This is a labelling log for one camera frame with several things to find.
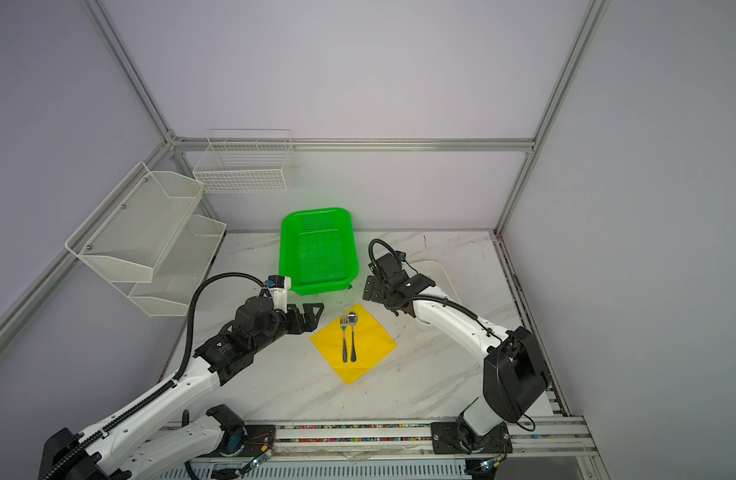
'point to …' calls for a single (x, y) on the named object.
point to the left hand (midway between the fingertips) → (308, 308)
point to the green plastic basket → (317, 250)
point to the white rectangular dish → (435, 271)
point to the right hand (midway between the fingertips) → (377, 291)
